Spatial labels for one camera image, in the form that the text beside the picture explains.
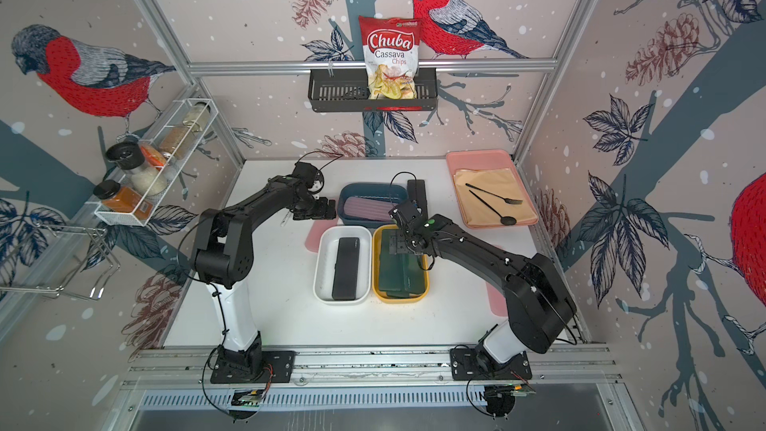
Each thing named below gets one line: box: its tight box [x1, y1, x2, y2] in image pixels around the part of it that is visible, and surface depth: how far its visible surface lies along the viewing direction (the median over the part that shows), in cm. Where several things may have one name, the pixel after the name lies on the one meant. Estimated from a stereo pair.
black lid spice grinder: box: [105, 140, 169, 197], surface depth 69 cm
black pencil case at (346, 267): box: [331, 237, 361, 301], surface depth 91 cm
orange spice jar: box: [92, 179, 154, 221], surface depth 63 cm
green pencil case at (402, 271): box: [382, 228, 425, 294], surface depth 87 cm
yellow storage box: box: [372, 224, 430, 305], surface depth 87 cm
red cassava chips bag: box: [359, 15, 421, 100], surface depth 85 cm
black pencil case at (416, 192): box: [406, 179, 428, 221], surface depth 109 cm
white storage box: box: [313, 225, 373, 305], surface depth 92 cm
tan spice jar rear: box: [160, 101, 211, 159], surface depth 81 cm
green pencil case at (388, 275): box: [379, 228, 401, 297], surface depth 87 cm
